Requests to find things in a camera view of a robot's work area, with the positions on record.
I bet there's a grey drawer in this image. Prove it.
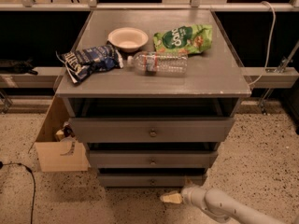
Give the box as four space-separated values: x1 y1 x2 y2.
89 150 218 168
98 175 206 188
69 118 235 143

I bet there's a black floor cable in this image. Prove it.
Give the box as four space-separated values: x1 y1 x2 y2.
0 161 37 224

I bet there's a metal frame rail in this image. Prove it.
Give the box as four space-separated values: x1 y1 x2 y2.
0 2 293 13

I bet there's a grey middle drawer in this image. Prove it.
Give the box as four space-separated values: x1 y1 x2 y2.
89 150 218 168

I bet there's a cardboard box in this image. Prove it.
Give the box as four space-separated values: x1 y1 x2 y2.
34 97 90 172

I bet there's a green snack bag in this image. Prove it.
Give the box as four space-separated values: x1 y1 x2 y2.
153 24 212 54

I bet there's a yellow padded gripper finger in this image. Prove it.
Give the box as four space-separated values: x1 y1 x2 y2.
160 191 182 204

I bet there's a grey wooden drawer cabinet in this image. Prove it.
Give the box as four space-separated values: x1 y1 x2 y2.
56 9 251 176

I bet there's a white paper bowl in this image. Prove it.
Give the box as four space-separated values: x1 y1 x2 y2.
108 27 149 52

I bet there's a grey bottom drawer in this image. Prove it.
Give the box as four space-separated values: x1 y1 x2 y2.
98 175 206 188

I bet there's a white hanging cable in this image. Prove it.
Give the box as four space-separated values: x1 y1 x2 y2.
248 1 278 87

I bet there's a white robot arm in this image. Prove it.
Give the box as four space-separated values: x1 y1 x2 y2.
160 184 284 224

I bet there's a grey top drawer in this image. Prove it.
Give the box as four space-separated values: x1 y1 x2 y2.
69 118 235 143

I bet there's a clear plastic water bottle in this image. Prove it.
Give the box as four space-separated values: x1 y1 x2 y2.
127 51 188 77

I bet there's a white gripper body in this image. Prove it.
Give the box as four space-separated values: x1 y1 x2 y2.
181 185 205 207

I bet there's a blue chip bag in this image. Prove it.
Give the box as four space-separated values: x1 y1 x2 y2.
56 43 123 84

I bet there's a black object on ledge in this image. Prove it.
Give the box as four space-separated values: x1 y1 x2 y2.
0 59 38 76

